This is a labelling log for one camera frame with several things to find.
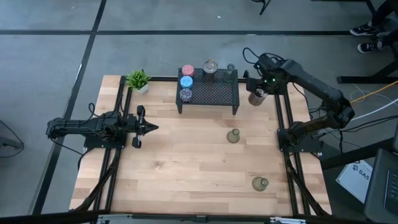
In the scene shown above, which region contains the black tripod stand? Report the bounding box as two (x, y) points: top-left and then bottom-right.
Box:
(251, 0), (272, 16)

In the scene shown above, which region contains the white printed box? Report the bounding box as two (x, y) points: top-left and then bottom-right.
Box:
(335, 160), (373, 205)

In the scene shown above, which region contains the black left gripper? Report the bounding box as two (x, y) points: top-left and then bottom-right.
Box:
(129, 105), (159, 149)

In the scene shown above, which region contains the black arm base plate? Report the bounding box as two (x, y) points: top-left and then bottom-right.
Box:
(83, 124), (127, 149)
(277, 128), (324, 153)

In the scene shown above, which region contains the silver metal bracket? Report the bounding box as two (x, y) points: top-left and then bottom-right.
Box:
(98, 213), (133, 224)
(269, 217), (307, 224)

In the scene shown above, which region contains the grey laptop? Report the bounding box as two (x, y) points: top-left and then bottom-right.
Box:
(364, 148), (398, 223)

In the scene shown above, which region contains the yellow extension cord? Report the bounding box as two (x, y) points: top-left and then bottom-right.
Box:
(349, 80), (398, 104)

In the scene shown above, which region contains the black horizontal bar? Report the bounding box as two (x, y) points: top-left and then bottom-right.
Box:
(0, 208), (398, 224)

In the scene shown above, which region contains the grey chair base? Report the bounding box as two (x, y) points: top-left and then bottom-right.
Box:
(0, 119), (25, 159)

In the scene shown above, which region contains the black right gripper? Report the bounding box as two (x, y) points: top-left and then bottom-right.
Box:
(245, 53), (282, 94)

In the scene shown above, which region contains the person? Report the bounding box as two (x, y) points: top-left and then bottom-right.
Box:
(349, 0), (398, 54)

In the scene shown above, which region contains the black mesh metal shelf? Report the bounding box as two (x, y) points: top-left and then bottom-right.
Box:
(175, 67), (240, 116)

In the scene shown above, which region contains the blue patterned round tin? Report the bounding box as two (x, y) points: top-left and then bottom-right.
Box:
(180, 75), (194, 90)

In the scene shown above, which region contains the purple patterned round tin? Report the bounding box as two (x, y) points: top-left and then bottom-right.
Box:
(179, 88), (193, 103)

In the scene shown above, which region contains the black diagonal beam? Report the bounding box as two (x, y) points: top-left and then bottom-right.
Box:
(322, 138), (396, 172)

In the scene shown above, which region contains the white cable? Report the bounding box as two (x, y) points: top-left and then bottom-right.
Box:
(351, 98), (398, 122)

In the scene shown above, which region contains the black desk frame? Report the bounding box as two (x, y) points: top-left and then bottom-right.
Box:
(337, 0), (398, 85)

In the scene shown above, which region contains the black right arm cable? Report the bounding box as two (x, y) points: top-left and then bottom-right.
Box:
(242, 47), (265, 66)

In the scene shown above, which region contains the brown tin can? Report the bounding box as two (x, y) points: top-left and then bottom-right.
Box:
(248, 88), (269, 107)

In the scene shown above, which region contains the green plant in white pot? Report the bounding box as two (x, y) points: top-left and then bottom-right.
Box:
(125, 68), (152, 95)

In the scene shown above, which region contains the pink patterned round tin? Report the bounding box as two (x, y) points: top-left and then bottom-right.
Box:
(182, 64), (195, 78)

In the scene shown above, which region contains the silver candle jar orange label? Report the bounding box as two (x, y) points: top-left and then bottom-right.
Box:
(202, 58), (219, 83)

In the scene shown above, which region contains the black aluminium table frame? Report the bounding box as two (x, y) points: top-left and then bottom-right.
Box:
(70, 74), (332, 218)

